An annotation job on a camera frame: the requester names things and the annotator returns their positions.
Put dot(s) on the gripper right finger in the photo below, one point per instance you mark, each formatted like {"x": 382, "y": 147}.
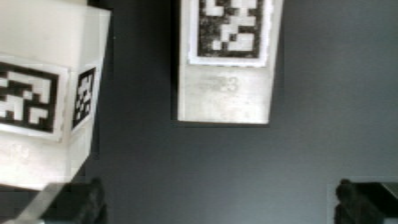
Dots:
{"x": 366, "y": 203}

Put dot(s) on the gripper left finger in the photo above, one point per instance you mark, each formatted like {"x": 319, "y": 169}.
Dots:
{"x": 67, "y": 204}

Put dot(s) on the white table leg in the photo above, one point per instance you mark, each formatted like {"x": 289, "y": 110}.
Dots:
{"x": 227, "y": 54}
{"x": 53, "y": 32}

